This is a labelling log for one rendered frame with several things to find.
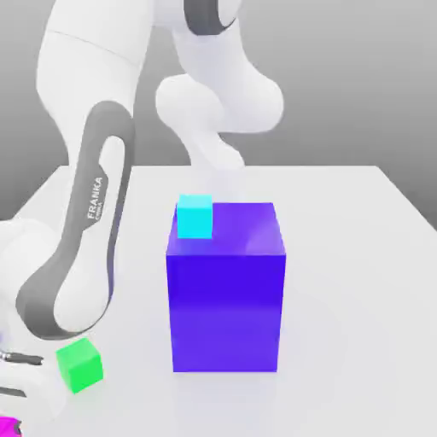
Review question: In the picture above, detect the small cyan cube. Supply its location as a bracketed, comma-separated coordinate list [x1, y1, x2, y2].
[176, 194, 214, 240]

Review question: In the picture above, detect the small green cube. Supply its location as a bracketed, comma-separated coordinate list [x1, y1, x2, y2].
[55, 337, 104, 395]

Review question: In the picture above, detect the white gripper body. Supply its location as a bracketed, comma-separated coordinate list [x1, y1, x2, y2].
[0, 366, 67, 423]

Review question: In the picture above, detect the large blue box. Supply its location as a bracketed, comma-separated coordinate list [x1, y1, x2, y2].
[166, 201, 287, 374]

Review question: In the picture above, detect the small magenta cube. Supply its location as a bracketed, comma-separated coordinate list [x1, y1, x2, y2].
[0, 416, 24, 437]

